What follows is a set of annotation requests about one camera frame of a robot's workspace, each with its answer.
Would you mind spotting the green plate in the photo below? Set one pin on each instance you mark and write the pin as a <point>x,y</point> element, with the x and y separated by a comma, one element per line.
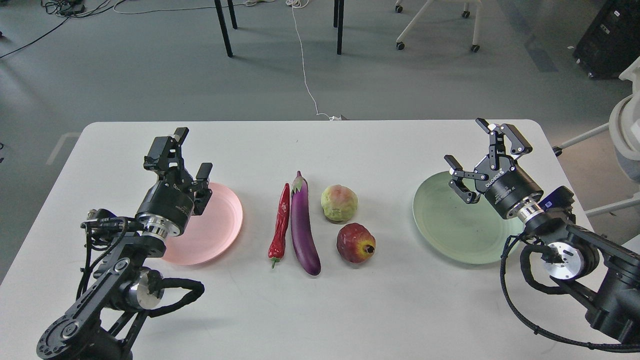
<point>470,233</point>

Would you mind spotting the black equipment case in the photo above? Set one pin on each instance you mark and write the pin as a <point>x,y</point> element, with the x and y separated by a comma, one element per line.
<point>612,41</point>

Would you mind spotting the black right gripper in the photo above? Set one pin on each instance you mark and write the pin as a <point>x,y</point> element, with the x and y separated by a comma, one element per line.
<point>498,178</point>

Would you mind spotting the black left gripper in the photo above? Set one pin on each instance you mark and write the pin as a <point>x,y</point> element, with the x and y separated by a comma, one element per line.
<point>168,206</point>

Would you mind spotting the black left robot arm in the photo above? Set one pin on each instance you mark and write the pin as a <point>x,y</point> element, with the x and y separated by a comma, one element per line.
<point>117,292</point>

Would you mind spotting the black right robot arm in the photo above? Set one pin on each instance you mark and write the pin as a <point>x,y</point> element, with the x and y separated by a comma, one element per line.
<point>559,257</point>

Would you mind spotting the red pomegranate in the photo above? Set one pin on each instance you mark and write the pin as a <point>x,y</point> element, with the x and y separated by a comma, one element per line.
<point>355,244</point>

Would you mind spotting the black table legs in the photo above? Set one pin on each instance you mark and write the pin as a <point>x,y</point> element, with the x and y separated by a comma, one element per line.
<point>338,23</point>

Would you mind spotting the green peach fruit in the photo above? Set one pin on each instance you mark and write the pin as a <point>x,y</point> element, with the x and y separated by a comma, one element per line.
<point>339,203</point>

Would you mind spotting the white stand at right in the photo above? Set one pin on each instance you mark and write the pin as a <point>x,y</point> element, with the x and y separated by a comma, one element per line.
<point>622,126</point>

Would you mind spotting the purple eggplant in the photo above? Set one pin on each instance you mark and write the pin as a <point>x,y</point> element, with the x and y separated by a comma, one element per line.
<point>300,226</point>

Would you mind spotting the red chili pepper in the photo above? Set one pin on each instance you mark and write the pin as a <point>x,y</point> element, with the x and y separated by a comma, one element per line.
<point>278,244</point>

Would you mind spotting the pink plate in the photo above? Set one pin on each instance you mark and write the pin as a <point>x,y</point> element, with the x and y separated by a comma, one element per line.
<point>208,235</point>

